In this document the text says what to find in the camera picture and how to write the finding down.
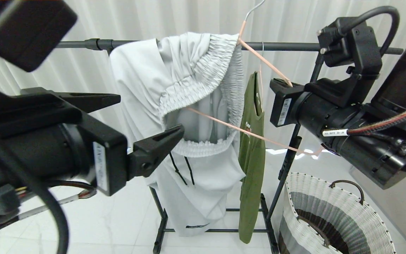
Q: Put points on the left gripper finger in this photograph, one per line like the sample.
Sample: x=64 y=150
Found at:
x=153 y=148

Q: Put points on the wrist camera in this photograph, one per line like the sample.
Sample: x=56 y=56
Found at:
x=358 y=49
x=19 y=31

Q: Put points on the pale grey shorts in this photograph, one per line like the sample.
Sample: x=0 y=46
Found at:
x=146 y=77

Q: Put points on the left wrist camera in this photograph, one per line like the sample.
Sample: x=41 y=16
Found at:
x=19 y=31

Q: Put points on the white laundry basket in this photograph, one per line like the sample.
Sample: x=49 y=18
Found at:
x=333 y=211

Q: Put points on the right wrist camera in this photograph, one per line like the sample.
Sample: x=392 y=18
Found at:
x=358 y=49

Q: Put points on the white curtain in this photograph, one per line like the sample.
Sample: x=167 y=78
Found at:
x=196 y=17

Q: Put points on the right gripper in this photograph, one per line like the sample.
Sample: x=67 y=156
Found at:
x=315 y=113

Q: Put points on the black clothes rack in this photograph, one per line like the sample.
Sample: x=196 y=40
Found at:
x=284 y=46

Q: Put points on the pink clothes hanger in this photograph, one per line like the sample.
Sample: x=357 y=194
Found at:
x=266 y=61
x=261 y=81

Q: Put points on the green printed shirt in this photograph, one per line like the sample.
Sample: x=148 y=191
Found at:
x=252 y=158

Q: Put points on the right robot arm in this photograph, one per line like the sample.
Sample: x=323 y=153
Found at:
x=393 y=148

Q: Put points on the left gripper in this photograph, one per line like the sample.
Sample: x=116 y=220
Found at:
x=48 y=151

